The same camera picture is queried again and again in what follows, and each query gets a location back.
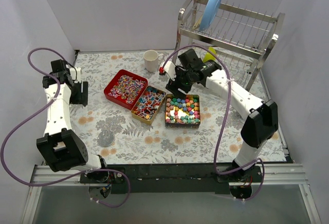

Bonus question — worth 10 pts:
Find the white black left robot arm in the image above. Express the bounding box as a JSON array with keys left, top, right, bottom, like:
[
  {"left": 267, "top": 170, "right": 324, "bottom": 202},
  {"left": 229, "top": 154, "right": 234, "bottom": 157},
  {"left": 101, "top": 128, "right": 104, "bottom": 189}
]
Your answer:
[{"left": 36, "top": 60, "right": 109, "bottom": 183}]

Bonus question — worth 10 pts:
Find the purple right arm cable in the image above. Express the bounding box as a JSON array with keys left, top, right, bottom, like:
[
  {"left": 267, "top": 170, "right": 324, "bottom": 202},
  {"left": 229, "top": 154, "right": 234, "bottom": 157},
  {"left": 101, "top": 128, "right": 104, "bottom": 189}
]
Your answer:
[{"left": 161, "top": 44, "right": 264, "bottom": 201}]

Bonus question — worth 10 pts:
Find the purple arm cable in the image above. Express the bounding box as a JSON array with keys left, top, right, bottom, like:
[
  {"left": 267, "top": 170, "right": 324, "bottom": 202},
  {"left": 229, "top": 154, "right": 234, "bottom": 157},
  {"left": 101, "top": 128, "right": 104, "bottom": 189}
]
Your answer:
[
  {"left": 161, "top": 44, "right": 264, "bottom": 201},
  {"left": 0, "top": 47, "right": 131, "bottom": 208}
]

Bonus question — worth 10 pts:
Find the light blue plate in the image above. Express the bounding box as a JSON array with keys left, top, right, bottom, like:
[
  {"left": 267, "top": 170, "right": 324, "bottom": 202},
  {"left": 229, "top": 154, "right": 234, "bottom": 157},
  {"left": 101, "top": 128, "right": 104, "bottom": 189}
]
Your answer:
[{"left": 199, "top": 0, "right": 222, "bottom": 32}]

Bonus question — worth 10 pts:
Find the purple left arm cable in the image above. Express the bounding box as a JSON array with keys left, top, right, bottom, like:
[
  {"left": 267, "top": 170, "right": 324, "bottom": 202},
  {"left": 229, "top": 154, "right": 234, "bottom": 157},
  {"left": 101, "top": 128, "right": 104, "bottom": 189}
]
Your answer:
[{"left": 0, "top": 47, "right": 131, "bottom": 208}]

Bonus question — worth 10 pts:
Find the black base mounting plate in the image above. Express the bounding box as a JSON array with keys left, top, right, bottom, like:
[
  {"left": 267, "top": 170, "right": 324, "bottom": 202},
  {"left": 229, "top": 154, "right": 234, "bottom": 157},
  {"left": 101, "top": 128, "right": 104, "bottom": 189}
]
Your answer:
[{"left": 79, "top": 162, "right": 264, "bottom": 195}]

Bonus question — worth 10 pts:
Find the red tin of swirl lollipops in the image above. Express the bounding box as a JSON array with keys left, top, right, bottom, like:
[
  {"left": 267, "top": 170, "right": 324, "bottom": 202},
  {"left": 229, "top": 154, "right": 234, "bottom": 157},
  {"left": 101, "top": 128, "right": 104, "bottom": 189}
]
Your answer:
[{"left": 103, "top": 69, "right": 148, "bottom": 110}]

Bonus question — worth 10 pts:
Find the white ceramic mug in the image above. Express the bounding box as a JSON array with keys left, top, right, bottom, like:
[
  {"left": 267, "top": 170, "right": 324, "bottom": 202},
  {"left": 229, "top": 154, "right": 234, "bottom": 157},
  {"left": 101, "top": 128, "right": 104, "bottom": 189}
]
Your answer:
[{"left": 143, "top": 50, "right": 159, "bottom": 72}]

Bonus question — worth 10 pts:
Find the yellow green bowl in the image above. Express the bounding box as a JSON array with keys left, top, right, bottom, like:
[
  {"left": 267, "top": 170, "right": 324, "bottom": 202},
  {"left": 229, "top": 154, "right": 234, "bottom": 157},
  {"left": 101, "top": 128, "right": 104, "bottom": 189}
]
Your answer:
[{"left": 203, "top": 47, "right": 216, "bottom": 63}]

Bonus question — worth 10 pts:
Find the aluminium table edge rail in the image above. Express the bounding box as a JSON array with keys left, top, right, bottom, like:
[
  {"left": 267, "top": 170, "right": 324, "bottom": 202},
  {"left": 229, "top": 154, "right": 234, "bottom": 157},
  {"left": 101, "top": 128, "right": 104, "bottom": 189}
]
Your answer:
[{"left": 21, "top": 163, "right": 321, "bottom": 223}]

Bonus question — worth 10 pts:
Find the stainless steel dish rack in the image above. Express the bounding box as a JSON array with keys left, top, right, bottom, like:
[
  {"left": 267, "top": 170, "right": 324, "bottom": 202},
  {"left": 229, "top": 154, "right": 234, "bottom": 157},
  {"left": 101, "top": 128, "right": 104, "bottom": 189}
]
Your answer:
[{"left": 175, "top": 0, "right": 285, "bottom": 90}]

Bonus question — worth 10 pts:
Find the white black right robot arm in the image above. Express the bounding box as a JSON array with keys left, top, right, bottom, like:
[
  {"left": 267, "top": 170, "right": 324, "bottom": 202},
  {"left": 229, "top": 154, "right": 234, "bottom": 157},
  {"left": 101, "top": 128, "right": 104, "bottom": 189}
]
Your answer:
[{"left": 159, "top": 48, "right": 279, "bottom": 182}]

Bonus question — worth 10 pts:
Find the gold tin of star candies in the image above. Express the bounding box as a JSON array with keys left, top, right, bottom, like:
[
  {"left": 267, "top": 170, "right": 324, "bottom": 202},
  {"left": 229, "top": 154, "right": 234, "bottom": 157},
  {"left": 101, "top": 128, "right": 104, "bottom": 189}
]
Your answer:
[{"left": 164, "top": 94, "right": 201, "bottom": 128}]

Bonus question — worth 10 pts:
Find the gold tin of ball lollipops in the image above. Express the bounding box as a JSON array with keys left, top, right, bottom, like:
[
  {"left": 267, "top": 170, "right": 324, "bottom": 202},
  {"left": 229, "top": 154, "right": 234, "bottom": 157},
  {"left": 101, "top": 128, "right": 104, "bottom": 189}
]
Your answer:
[{"left": 131, "top": 86, "right": 166, "bottom": 125}]

